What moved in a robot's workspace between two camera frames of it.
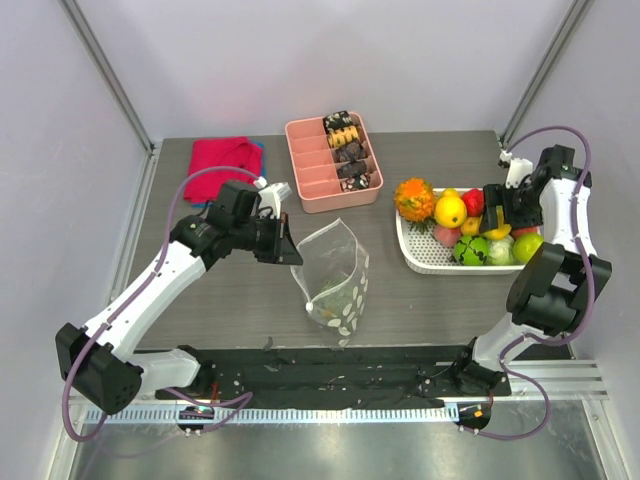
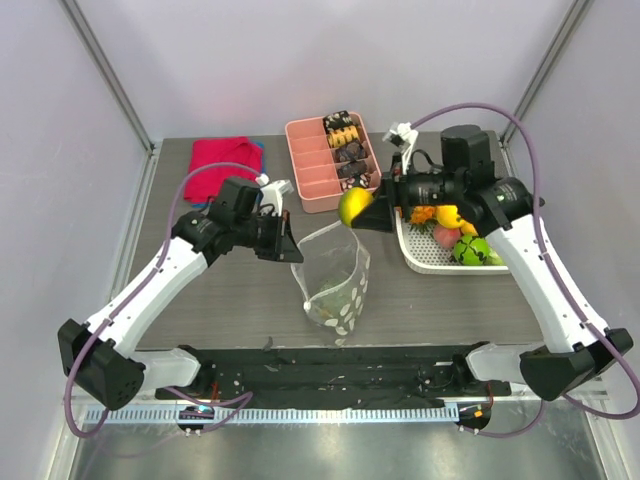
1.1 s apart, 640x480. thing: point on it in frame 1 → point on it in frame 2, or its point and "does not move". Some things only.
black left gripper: (283, 249) does not move
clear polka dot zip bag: (333, 279) does not move
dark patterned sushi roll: (336, 120) does not move
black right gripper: (507, 201) → (390, 198)
